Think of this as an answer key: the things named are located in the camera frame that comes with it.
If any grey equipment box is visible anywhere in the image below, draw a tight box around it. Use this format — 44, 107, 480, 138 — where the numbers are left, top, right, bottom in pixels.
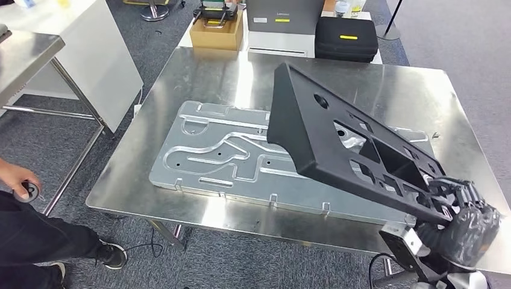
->
245, 0, 326, 36

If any handheld controller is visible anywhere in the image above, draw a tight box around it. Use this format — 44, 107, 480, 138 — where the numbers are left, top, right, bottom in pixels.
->
14, 181, 41, 204

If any black tool with yellow label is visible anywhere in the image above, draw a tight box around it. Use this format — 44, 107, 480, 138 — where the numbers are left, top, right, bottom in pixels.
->
192, 0, 239, 30

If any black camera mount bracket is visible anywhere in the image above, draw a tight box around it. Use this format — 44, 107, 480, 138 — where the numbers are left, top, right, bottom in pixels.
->
407, 255, 452, 289

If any black camera cable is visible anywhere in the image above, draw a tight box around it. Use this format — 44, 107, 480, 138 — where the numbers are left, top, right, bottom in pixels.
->
368, 253, 404, 289

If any chrome stool base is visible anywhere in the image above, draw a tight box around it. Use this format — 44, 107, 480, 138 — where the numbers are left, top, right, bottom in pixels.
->
139, 0, 171, 22

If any person's hand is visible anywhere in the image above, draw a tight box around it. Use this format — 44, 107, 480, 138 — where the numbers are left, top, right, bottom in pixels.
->
0, 159, 42, 200

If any stamped sheet metal plate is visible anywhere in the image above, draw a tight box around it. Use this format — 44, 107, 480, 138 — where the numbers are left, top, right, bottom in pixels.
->
148, 100, 436, 226

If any white cabinet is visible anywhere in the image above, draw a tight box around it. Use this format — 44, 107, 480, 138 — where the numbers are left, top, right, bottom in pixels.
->
0, 0, 143, 133

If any person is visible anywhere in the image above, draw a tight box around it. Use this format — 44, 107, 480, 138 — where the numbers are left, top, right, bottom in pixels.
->
0, 157, 128, 289

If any black plastic panel part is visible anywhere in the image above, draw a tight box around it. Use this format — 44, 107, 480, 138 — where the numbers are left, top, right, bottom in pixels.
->
266, 62, 454, 226

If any black controller cable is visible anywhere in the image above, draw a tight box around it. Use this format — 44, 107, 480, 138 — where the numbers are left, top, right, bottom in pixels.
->
95, 227, 165, 260

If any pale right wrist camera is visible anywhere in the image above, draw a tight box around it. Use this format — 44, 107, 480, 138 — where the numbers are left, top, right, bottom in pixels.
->
378, 222, 432, 273

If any black carrying case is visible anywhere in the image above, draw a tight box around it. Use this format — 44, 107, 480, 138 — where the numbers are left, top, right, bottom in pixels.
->
314, 16, 379, 63

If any black stanchion post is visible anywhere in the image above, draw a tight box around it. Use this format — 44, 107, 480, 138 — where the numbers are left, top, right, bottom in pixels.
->
377, 0, 404, 41

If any cardboard box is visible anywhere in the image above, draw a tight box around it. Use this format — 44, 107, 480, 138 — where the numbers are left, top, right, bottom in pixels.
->
189, 10, 244, 52

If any steel side table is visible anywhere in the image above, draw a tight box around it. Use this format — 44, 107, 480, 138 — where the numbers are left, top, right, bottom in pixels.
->
0, 30, 116, 216

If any stainless steel workbench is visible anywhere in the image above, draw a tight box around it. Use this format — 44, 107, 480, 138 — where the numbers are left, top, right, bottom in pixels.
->
86, 46, 511, 280

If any white flat box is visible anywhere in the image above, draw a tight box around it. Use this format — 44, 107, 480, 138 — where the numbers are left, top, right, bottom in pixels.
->
247, 31, 316, 58

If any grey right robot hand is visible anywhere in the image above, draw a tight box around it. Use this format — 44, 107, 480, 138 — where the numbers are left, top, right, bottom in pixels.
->
415, 176, 503, 272

